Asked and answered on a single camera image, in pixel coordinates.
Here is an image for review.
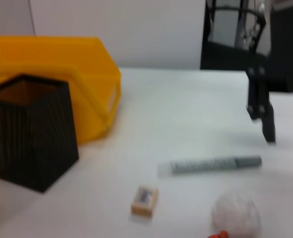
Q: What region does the black mesh pen holder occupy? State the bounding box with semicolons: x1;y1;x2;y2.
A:
0;73;79;193

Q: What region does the beige eraser with barcode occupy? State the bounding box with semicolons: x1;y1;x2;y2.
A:
130;184;159;216

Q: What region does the grey marker pen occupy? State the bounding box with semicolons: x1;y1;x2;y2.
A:
157;155;263;177

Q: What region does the black background frame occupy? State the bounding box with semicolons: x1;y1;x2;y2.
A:
200;0;271;71

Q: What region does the white paper ball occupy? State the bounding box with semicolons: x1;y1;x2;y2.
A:
210;190;262;238

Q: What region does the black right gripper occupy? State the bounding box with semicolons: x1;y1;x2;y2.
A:
245;1;293;144

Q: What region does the orange-red knitted fruit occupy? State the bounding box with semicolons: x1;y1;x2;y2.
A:
207;230;229;238

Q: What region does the yellow plastic bin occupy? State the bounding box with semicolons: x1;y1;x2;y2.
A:
0;36;122;146

